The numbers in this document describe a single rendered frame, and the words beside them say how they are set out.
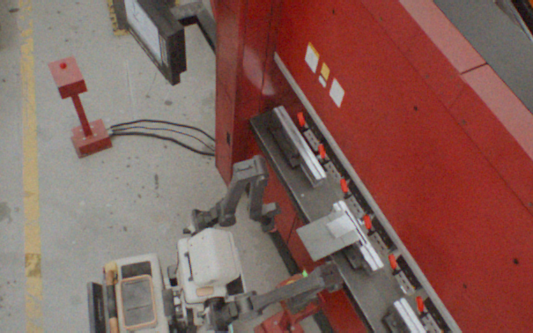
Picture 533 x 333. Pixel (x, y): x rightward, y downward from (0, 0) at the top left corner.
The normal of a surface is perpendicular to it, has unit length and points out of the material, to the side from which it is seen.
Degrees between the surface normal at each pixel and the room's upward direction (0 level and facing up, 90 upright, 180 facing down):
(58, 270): 0
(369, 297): 0
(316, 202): 0
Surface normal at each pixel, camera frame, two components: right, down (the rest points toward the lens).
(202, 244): -0.65, -0.22
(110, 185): 0.09, -0.50
